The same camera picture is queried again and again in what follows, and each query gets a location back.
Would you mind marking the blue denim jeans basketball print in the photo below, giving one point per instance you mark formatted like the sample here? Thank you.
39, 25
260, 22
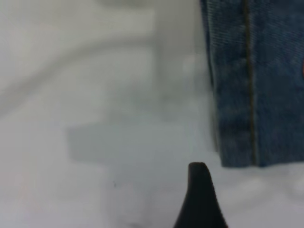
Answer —
273, 95

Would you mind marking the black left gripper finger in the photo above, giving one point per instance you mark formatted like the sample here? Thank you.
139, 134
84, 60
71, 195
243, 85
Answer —
200, 204

